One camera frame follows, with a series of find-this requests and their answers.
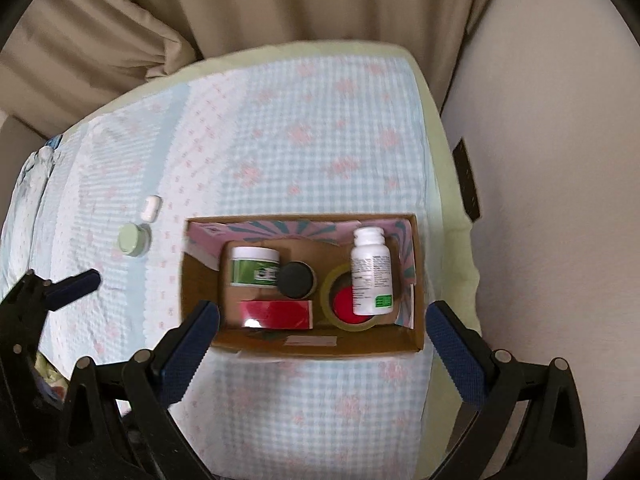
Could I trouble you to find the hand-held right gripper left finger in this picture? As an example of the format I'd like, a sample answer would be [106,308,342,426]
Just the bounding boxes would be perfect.
[55,300,221,480]

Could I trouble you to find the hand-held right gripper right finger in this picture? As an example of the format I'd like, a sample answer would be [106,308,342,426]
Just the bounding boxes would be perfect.
[425,301,588,480]

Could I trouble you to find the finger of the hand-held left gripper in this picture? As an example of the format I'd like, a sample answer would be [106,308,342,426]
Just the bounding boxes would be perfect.
[47,268,102,312]

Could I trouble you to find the pale green round jar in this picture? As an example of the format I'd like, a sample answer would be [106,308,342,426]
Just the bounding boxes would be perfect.
[118,222,152,257]

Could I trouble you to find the red small box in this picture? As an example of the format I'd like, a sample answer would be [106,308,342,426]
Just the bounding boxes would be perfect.
[239,300,315,330]

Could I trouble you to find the white jar with green label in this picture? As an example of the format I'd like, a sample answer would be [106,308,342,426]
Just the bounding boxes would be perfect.
[230,246,281,288]

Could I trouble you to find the white plastic bottle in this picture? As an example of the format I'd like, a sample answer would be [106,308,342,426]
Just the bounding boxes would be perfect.
[350,226,395,317]

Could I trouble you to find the yellow tape roll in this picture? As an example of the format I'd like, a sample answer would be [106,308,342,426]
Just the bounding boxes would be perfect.
[320,265,386,332]

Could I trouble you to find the red round tin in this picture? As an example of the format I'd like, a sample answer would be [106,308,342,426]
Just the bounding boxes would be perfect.
[332,287,373,317]

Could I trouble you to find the black round tin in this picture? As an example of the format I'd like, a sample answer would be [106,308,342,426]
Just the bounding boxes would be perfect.
[276,262,318,299]

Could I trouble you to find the patterned cardboard box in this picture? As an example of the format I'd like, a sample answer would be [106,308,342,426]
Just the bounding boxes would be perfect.
[179,213,427,358]

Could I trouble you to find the colourful printed cloth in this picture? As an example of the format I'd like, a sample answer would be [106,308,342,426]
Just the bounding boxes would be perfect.
[31,352,70,407]

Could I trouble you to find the light green mattress cover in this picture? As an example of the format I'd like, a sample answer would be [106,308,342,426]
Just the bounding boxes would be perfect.
[65,40,482,480]

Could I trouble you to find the beige curtain panel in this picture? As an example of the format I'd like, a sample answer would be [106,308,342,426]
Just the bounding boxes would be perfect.
[0,0,203,138]
[110,0,508,111]

